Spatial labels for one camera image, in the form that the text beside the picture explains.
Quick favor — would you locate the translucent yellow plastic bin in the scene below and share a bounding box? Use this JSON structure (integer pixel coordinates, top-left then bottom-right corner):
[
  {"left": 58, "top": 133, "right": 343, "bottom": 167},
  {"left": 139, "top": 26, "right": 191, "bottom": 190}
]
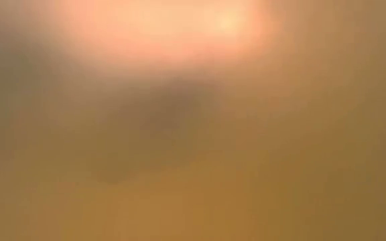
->
[{"left": 0, "top": 0, "right": 386, "bottom": 241}]

